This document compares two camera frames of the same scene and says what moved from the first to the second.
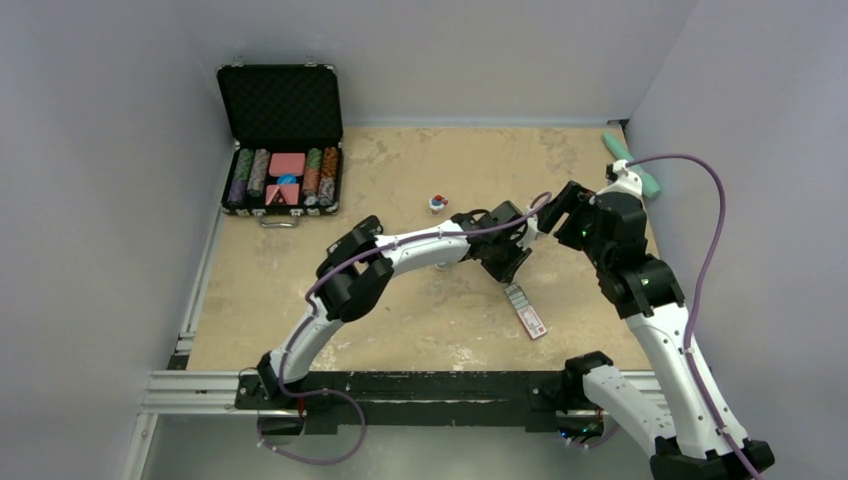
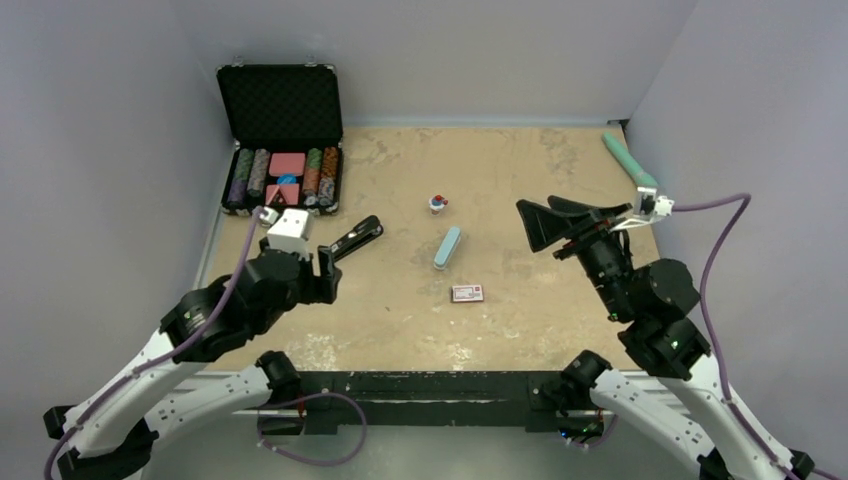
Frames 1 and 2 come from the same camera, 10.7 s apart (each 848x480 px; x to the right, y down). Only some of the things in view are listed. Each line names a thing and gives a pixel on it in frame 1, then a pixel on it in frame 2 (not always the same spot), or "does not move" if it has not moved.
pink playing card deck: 287,163 does not move
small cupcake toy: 437,203 does not move
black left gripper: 507,272 -> 321,288
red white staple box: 527,313 -> 467,293
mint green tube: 620,151 does not move
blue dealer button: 287,179 does not move
